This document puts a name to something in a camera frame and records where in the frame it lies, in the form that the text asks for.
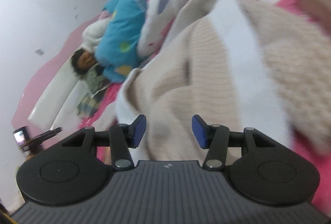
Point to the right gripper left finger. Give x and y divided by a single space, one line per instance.
122 137

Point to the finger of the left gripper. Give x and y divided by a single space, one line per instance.
34 145

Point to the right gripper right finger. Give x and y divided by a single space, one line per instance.
213 138

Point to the beige checkered knit coat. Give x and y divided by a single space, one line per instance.
244 64

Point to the smartphone with red case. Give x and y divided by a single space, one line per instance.
21 136

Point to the plaid pillow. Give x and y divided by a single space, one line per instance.
88 106

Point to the pink white headboard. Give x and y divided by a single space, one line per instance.
49 88

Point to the dark patterned pillow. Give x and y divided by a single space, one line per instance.
95 80

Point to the blue cartoon quilt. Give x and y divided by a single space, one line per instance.
117 50

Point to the sleeping person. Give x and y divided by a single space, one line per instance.
82 61

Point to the pink floral bed sheet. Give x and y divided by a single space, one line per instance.
301 145

